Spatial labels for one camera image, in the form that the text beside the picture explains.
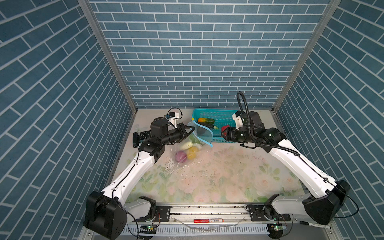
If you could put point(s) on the black white marker pen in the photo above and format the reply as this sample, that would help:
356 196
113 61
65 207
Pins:
315 225

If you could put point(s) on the yellow toy potato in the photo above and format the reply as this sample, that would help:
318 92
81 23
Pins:
192 152

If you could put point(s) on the red toy pepper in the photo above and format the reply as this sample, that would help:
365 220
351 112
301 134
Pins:
225 130

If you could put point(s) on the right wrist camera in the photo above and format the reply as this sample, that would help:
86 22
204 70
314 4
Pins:
242 119

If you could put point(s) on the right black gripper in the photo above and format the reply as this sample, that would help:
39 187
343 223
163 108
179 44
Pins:
230 134

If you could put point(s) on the black toy eggplant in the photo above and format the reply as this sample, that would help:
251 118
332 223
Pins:
210 126

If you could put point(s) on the orange green toy cucumber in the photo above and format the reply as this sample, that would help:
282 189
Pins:
206 121

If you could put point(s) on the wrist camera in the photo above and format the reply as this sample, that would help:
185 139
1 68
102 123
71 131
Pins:
160 126
242 119

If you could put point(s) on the clear zip top bag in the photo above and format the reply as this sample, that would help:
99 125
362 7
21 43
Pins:
201 138

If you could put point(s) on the teal plastic basket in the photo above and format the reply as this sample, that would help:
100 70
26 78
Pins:
222 118

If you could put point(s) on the red marker pen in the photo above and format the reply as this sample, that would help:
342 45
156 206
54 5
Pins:
207 221

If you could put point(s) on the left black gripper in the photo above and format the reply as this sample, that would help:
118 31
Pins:
180 129

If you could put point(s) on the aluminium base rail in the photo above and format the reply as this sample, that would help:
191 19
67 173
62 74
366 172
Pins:
174 220

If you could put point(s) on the purple toy onion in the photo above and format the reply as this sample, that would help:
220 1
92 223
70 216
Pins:
181 156

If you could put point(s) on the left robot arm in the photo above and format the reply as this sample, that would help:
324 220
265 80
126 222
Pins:
106 211

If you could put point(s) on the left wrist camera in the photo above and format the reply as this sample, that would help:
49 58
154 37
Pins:
160 126

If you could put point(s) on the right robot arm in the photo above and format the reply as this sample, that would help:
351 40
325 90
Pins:
326 195

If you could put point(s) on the black desk calculator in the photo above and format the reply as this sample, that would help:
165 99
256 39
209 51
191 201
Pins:
139 138

